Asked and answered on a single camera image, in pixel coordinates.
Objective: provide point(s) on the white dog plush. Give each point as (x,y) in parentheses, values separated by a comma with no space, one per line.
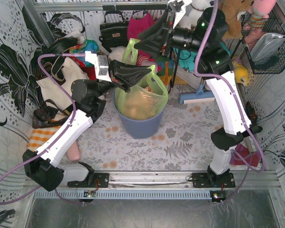
(194,12)

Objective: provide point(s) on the white fluffy plush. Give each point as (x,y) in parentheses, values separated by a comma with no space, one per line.
(118,54)

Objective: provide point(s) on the brown teddy bear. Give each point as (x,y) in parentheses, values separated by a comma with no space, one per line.
(233,9)

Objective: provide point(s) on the blue trash bin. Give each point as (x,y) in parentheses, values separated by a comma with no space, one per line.
(139,129)

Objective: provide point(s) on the teal folded cloth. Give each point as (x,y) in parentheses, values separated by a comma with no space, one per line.
(187,59)

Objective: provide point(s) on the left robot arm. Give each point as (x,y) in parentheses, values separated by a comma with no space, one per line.
(42,165)

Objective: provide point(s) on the pink plush toy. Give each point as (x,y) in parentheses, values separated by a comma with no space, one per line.
(260,10)

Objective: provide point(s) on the green trash bag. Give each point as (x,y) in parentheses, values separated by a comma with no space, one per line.
(152,80)

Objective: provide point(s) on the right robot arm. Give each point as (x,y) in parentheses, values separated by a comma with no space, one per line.
(213,64)

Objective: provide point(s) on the colourful printed cloth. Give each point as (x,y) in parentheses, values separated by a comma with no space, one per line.
(87,45)

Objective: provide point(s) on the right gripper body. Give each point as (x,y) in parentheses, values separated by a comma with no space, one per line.
(166,37)

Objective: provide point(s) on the purple orange sock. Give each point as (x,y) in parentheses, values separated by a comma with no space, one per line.
(251,158)

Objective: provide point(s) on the black wire basket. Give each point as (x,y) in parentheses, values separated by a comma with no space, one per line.
(253,32)

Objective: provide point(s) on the pink glasses case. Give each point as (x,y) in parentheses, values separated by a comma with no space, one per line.
(73,152)

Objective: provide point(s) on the black handbag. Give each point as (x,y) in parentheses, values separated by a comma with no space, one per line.
(113,34)

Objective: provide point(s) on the red cloth in basket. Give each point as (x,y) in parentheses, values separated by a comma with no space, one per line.
(90,71)

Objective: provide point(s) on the crumpled brown paper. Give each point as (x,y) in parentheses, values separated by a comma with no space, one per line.
(139,104)

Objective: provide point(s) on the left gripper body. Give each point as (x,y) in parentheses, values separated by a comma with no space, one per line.
(113,74)

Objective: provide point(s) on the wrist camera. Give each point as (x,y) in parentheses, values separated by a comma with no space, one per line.
(101,65)
(178,7)

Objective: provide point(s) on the silver foil pouch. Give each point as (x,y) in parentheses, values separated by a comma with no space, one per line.
(266,46)

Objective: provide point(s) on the yellow duck plush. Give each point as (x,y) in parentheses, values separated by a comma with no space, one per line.
(240,72)

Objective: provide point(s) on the orange checked cloth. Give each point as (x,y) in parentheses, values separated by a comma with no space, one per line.
(40,136)

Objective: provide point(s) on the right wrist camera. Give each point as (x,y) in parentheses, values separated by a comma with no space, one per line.
(178,7)

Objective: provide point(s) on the dark brown strap bag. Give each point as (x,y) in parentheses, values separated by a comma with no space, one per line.
(45,115)

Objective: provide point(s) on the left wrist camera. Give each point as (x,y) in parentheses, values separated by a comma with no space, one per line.
(101,65)

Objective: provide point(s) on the blue broom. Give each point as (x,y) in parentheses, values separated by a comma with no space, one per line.
(199,96)

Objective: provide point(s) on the black round hat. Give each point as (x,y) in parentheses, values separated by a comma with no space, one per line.
(60,46)

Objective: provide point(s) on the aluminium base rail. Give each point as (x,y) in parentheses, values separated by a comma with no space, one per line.
(185,185)

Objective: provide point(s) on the magenta hanging bag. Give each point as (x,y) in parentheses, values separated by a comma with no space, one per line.
(136,26)

